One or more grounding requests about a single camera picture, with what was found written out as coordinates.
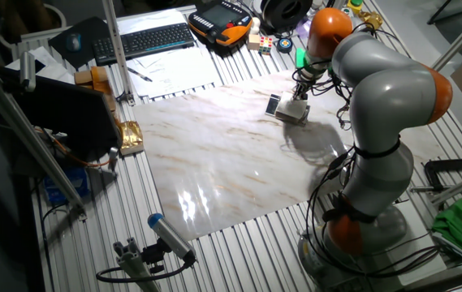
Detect black and orange teach pendant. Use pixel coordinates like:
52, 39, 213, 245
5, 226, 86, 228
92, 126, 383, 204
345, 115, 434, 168
187, 0, 254, 48

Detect marble pattern board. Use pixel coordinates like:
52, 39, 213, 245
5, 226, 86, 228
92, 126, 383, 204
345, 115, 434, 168
132, 68, 447, 243

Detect plain wooden cube block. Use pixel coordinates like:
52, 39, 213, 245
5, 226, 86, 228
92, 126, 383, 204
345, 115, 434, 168
247, 32, 262, 52

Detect green wrist flange adapter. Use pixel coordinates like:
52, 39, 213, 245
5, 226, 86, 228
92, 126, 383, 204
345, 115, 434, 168
295, 47, 317, 71

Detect dark computer mouse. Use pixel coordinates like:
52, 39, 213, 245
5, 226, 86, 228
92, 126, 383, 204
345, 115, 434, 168
65, 32, 83, 54

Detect dark pen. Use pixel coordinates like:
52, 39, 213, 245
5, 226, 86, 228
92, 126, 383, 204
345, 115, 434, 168
126, 66, 154, 84

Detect large black filament spool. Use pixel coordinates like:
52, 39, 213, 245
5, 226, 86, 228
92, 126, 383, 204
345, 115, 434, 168
260, 0, 315, 32

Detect black monitor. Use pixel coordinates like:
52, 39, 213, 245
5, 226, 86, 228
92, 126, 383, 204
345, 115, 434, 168
0, 64, 124, 164

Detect black computer keyboard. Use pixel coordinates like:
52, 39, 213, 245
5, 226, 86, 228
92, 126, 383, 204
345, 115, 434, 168
91, 21, 196, 67

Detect round black disc blue print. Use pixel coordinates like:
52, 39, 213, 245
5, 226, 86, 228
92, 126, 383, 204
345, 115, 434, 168
275, 36, 294, 54

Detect gold foil packet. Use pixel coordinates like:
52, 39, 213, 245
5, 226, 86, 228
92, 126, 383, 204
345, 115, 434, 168
115, 119, 145, 157

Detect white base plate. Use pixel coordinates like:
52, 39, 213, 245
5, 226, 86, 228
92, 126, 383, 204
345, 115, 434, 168
370, 200, 447, 287

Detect blue box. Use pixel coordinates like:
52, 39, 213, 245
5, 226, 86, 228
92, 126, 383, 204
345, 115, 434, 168
42, 165, 91, 207

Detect black camera cable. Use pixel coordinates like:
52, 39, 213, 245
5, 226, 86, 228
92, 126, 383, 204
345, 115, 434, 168
94, 255, 196, 284

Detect black cable with plug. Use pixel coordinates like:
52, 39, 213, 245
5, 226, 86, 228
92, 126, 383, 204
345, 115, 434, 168
305, 145, 443, 281
305, 144, 443, 281

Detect white paper stack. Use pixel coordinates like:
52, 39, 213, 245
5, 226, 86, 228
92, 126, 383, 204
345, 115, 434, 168
5, 45, 76, 85

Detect black chair legs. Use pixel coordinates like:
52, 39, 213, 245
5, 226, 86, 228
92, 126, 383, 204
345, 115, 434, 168
426, 0, 462, 26

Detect printed paper sheet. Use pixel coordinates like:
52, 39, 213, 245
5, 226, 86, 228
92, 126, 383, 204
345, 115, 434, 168
126, 45, 222, 101

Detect white toilet paper roll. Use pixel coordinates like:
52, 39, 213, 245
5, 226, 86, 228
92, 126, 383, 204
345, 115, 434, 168
275, 91, 311, 122

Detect white round chair frame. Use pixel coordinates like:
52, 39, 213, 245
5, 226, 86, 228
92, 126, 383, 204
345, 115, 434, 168
0, 2, 68, 50

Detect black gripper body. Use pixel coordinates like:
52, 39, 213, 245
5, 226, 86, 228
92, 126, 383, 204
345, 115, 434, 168
292, 76, 313, 95

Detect white paper sheet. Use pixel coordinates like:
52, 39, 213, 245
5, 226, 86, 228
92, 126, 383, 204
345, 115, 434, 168
115, 7, 191, 37

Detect colourful puzzle cube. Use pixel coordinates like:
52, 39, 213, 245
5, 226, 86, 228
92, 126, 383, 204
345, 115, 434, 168
257, 36, 274, 56

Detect orange cable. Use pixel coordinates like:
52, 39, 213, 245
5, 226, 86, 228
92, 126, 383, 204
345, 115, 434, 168
35, 126, 113, 170

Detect black mouse pad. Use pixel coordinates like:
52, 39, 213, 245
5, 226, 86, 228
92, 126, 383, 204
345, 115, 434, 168
47, 15, 113, 71

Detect silver camera on frame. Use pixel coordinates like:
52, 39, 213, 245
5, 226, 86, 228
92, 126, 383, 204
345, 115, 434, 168
18, 49, 37, 93

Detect yellow box green button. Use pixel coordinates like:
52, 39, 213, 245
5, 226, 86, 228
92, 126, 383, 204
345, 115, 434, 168
345, 0, 365, 16

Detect black metal clamp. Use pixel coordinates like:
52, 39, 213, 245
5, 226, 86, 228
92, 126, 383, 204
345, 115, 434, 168
408, 157, 462, 194

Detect silver camera blue cap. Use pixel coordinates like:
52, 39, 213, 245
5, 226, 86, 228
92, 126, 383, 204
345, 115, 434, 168
146, 212, 198, 264

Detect crumpled gold foil ball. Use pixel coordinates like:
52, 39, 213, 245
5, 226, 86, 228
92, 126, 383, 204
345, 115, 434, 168
357, 9, 385, 32

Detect short aluminium stand profile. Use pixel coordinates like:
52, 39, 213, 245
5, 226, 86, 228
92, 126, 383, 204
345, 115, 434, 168
112, 236, 162, 292

